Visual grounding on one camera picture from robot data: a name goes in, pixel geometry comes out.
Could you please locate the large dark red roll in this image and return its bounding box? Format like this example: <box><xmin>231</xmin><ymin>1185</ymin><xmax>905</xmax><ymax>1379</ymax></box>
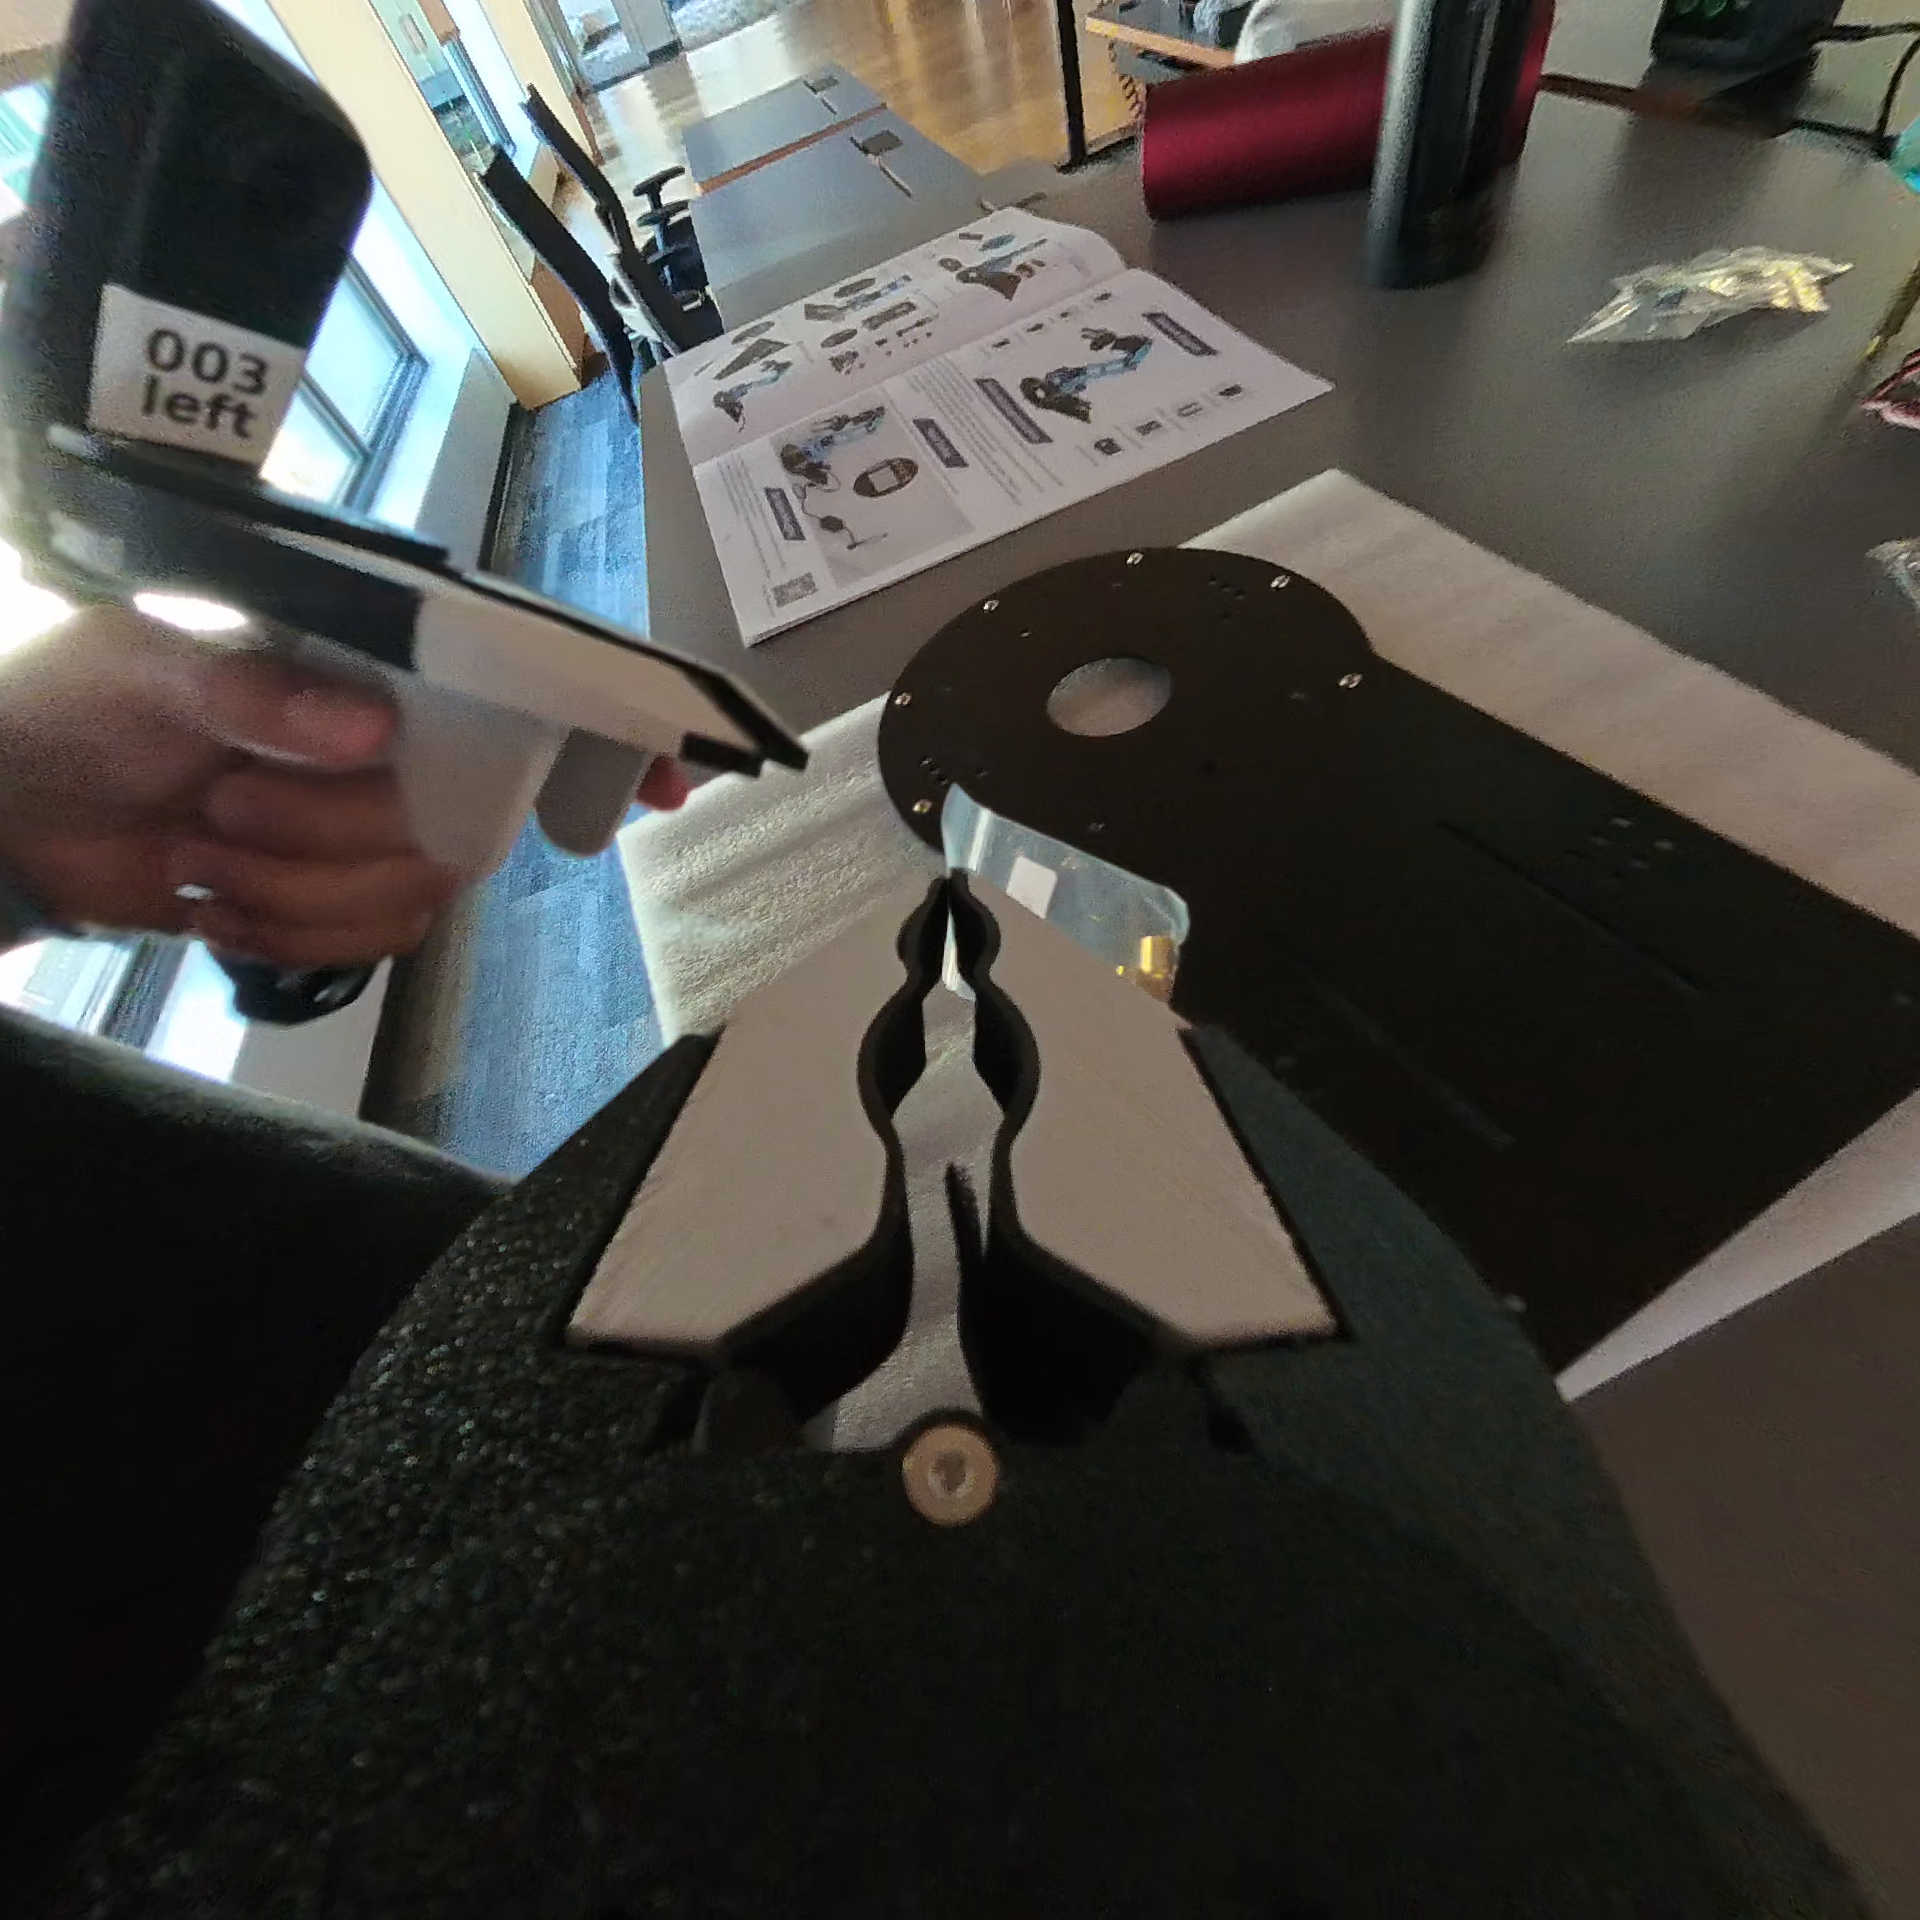
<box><xmin>1135</xmin><ymin>0</ymin><xmax>1555</xmax><ymax>227</ymax></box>

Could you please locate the small clear plastic bag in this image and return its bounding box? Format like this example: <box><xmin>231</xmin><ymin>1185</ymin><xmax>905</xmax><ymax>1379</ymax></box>
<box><xmin>932</xmin><ymin>779</ymin><xmax>1193</xmax><ymax>1003</ymax></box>

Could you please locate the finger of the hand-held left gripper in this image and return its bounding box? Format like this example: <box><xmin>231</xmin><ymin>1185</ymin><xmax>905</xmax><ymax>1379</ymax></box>
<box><xmin>432</xmin><ymin>564</ymin><xmax>815</xmax><ymax>777</ymax></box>
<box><xmin>404</xmin><ymin>589</ymin><xmax>763</xmax><ymax>775</ymax></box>

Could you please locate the person's left hand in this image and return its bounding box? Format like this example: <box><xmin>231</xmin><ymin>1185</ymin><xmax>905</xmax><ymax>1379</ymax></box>
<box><xmin>0</xmin><ymin>604</ymin><xmax>694</xmax><ymax>977</ymax></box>

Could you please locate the large glass window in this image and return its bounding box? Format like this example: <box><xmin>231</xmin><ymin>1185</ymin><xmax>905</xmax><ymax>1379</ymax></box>
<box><xmin>0</xmin><ymin>0</ymin><xmax>511</xmax><ymax>1082</ymax></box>

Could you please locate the black bottle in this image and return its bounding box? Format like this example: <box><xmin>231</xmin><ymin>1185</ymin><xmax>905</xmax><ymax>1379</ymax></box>
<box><xmin>1363</xmin><ymin>0</ymin><xmax>1556</xmax><ymax>290</ymax></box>

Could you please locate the clear bag of parts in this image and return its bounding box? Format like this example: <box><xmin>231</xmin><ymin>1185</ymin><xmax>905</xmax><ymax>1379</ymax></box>
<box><xmin>1567</xmin><ymin>244</ymin><xmax>1855</xmax><ymax>350</ymax></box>

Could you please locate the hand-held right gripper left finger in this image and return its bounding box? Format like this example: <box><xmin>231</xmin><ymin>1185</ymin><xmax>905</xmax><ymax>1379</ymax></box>
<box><xmin>565</xmin><ymin>877</ymin><xmax>953</xmax><ymax>1449</ymax></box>

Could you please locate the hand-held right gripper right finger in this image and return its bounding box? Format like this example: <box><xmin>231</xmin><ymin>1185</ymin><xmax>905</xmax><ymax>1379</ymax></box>
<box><xmin>953</xmin><ymin>877</ymin><xmax>1337</xmax><ymax>1420</ymax></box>

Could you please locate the instruction manual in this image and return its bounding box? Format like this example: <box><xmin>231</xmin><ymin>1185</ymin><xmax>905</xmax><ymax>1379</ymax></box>
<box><xmin>660</xmin><ymin>210</ymin><xmax>1337</xmax><ymax>649</ymax></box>

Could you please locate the white foam sheet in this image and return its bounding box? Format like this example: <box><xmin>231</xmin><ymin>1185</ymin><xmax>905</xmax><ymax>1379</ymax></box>
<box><xmin>615</xmin><ymin>468</ymin><xmax>1920</xmax><ymax>1396</ymax></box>

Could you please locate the black office chair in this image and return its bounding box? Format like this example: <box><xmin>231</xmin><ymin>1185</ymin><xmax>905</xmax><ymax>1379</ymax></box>
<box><xmin>478</xmin><ymin>83</ymin><xmax>725</xmax><ymax>404</ymax></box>

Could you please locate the black metal base plate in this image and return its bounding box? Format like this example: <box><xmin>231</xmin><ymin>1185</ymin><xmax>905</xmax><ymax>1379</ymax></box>
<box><xmin>878</xmin><ymin>547</ymin><xmax>1920</xmax><ymax>1374</ymax></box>

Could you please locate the grey background desk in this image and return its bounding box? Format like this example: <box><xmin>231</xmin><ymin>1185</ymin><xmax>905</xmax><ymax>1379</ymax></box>
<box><xmin>681</xmin><ymin>66</ymin><xmax>1051</xmax><ymax>287</ymax></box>

